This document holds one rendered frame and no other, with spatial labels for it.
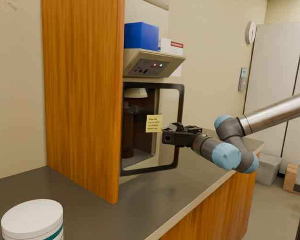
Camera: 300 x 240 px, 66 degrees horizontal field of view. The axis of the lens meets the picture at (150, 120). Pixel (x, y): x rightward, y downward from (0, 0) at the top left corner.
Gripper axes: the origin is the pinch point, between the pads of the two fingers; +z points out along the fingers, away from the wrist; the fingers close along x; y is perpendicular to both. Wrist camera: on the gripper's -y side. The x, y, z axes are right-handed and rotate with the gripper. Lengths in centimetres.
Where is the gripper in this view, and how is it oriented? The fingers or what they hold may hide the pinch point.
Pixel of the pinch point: (167, 129)
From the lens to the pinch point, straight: 97.4
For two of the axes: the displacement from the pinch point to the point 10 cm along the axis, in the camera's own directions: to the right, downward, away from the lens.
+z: -4.2, -2.2, 8.8
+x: 0.6, -9.8, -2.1
